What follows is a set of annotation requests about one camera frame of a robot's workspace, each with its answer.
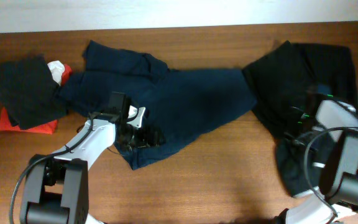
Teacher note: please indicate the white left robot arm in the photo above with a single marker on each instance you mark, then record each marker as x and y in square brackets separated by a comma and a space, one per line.
[56, 185]

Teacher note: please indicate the white folded garment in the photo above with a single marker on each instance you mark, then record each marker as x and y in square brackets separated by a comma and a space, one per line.
[57, 69]

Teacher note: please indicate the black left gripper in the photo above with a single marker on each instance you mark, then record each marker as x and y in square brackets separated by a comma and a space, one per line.
[150, 138]

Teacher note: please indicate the dark navy blue shorts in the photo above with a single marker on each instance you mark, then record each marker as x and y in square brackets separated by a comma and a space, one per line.
[183, 104]

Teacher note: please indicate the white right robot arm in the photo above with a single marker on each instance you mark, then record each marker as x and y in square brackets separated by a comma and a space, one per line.
[337, 195]

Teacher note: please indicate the red folded garment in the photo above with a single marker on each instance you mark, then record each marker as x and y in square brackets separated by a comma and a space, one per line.
[8, 123]

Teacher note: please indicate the black garment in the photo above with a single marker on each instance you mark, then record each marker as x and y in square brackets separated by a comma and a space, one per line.
[281, 81]
[28, 90]

